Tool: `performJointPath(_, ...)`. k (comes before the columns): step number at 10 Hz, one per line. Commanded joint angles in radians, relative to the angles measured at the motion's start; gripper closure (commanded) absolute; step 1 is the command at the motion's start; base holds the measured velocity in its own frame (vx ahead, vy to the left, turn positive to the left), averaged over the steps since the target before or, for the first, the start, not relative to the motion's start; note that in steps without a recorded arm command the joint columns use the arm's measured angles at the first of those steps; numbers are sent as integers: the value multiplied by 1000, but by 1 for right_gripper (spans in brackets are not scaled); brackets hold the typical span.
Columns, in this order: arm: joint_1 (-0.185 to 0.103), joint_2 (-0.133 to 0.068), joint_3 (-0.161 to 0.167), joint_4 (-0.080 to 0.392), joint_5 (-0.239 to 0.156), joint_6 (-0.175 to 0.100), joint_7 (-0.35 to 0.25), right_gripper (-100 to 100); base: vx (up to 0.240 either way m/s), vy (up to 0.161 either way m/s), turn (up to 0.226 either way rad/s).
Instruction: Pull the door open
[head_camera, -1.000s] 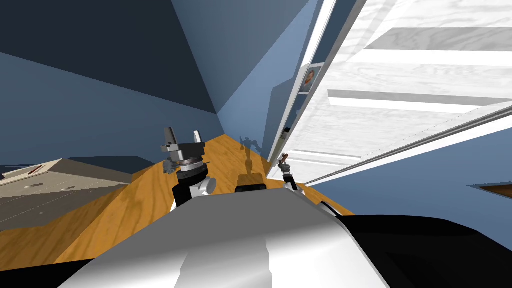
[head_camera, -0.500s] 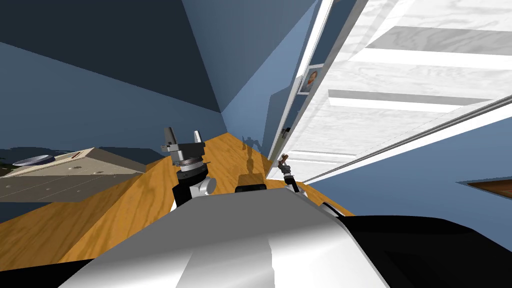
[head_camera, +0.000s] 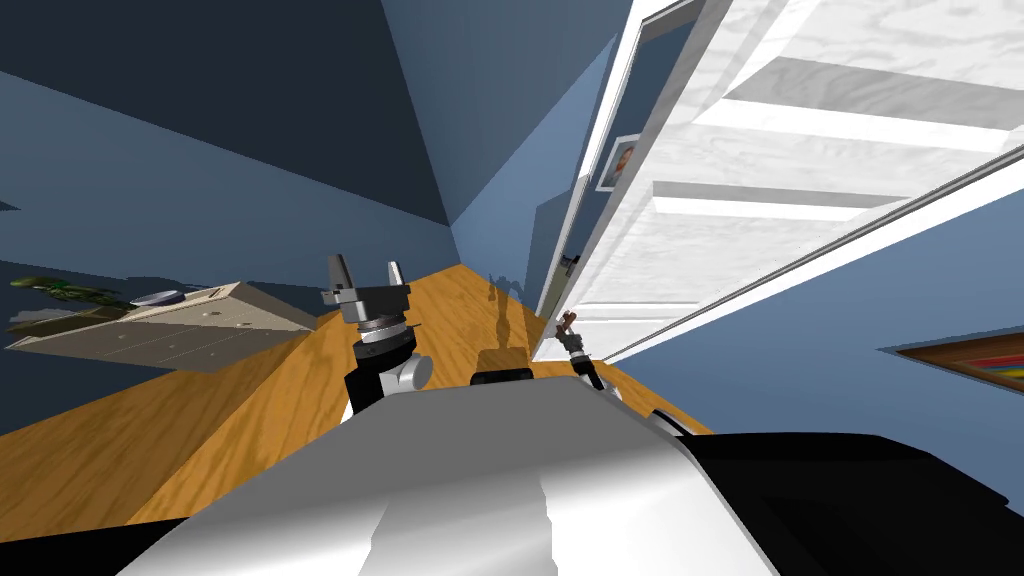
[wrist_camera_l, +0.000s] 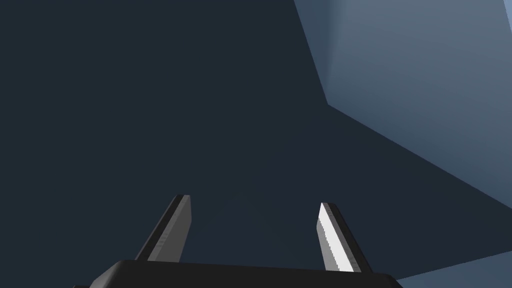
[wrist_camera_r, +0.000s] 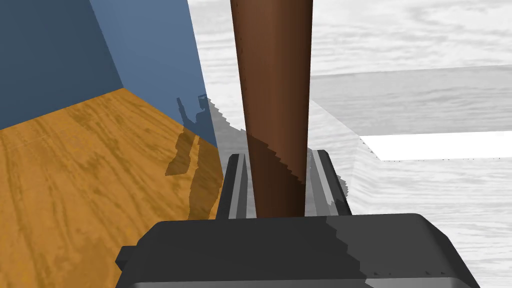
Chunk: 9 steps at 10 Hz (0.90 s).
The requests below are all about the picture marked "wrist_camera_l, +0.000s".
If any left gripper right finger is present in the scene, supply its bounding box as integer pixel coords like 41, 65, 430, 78
316, 202, 374, 275

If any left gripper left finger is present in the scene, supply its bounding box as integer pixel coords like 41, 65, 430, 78
135, 194, 193, 264

